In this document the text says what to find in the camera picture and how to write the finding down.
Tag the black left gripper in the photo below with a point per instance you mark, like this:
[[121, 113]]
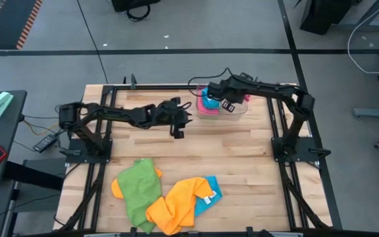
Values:
[[169, 115]]

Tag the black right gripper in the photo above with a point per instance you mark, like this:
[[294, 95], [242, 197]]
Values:
[[234, 89]]

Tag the blue microfiber towel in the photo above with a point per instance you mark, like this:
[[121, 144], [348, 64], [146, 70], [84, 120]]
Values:
[[202, 207], [209, 102]]

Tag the clear plastic bin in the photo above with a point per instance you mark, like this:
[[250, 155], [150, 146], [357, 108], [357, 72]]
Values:
[[239, 113]]

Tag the orange microfiber towel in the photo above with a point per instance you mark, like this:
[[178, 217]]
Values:
[[176, 207], [116, 191]]

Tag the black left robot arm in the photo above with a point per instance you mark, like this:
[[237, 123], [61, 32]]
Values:
[[117, 113]]

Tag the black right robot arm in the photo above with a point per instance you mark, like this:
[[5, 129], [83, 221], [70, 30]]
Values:
[[275, 89]]

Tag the green microfiber towel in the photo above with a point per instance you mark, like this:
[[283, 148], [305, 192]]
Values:
[[138, 194]]

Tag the black table clamp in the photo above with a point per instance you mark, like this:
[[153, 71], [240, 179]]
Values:
[[249, 231], [133, 231], [133, 82]]

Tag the black equipment box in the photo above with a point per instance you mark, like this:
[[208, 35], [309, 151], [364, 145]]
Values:
[[133, 4]]

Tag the black cabinet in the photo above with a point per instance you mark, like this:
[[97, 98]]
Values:
[[324, 14]]

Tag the black power adapter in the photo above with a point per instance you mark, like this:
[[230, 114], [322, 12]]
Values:
[[44, 143]]

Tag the gray desk foot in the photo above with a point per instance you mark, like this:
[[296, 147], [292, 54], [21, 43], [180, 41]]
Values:
[[377, 113]]

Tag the gray desk leg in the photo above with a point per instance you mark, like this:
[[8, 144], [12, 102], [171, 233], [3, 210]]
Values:
[[373, 25]]

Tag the black side desk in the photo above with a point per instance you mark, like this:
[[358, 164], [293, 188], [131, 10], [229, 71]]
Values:
[[5, 131]]

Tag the black mat with orange stripes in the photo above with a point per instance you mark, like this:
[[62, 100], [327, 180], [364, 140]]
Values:
[[5, 23]]

